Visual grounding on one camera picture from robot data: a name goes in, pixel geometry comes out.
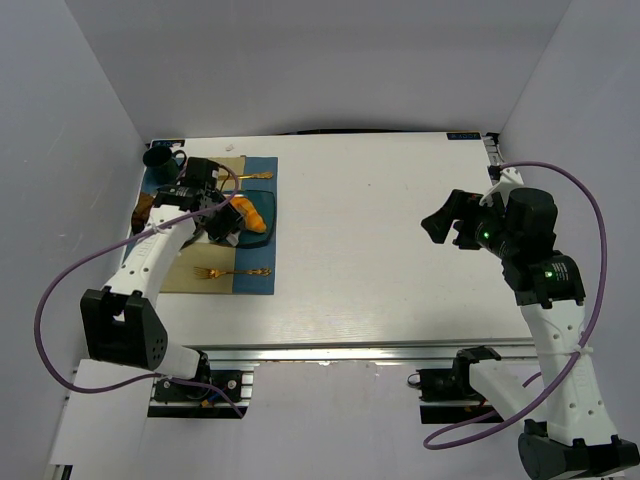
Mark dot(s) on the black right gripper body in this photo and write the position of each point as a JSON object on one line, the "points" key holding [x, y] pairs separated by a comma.
{"points": [[463, 226]]}

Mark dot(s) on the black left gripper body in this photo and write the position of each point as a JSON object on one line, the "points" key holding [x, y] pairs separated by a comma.
{"points": [[223, 223]]}

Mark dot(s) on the large striped croissant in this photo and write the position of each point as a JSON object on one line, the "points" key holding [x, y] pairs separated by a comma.
{"points": [[253, 221]]}

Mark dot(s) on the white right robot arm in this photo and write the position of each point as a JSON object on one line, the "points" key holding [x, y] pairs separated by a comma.
{"points": [[569, 435]]}

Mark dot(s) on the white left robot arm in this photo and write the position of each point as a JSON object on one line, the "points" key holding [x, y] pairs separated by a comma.
{"points": [[120, 321]]}

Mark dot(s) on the dark brown bread piece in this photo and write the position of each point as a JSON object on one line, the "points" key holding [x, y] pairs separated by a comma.
{"points": [[141, 212]]}

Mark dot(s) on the dark green mug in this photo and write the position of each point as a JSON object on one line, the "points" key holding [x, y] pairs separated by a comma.
{"points": [[163, 164]]}

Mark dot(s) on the blue label sticker left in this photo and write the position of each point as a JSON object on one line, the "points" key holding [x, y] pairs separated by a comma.
{"points": [[169, 143]]}

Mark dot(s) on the blue label sticker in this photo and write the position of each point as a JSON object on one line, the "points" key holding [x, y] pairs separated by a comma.
{"points": [[464, 136], [169, 143]]}

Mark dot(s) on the teal square plate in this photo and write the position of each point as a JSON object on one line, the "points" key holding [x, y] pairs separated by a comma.
{"points": [[240, 238]]}

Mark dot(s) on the gold butter knife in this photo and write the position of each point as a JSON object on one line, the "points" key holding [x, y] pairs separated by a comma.
{"points": [[261, 175]]}

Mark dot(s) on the blue and beige placemat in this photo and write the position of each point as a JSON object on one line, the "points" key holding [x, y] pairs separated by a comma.
{"points": [[202, 253]]}

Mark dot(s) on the gold fork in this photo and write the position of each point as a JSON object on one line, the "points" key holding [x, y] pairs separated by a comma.
{"points": [[210, 273]]}

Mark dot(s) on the blue label sticker right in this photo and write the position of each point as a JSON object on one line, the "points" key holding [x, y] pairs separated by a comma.
{"points": [[464, 136]]}

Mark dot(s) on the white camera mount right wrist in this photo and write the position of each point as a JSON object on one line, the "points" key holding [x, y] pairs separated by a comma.
{"points": [[504, 181]]}

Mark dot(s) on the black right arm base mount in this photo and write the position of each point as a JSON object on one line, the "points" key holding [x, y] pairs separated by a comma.
{"points": [[446, 395]]}

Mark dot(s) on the aluminium table edge rail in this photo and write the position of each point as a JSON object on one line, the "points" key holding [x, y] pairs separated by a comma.
{"points": [[377, 352]]}

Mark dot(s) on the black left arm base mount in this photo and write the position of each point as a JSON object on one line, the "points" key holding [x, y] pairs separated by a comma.
{"points": [[170, 400]]}

